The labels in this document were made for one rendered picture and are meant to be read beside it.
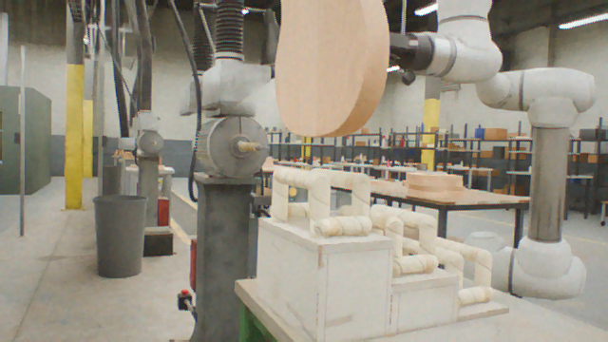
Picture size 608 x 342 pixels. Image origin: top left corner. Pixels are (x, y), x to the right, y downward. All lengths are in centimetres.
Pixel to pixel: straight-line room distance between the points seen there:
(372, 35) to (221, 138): 116
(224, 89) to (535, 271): 117
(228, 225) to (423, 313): 126
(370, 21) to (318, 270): 39
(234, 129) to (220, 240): 50
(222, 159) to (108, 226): 273
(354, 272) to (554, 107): 96
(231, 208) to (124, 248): 256
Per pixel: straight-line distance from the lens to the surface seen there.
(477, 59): 104
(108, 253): 448
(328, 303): 76
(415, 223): 92
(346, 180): 82
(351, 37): 75
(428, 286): 88
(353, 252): 76
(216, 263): 202
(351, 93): 73
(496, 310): 102
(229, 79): 152
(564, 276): 168
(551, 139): 158
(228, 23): 172
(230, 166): 181
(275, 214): 91
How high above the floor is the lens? 125
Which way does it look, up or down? 3 degrees down
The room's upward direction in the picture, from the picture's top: 2 degrees clockwise
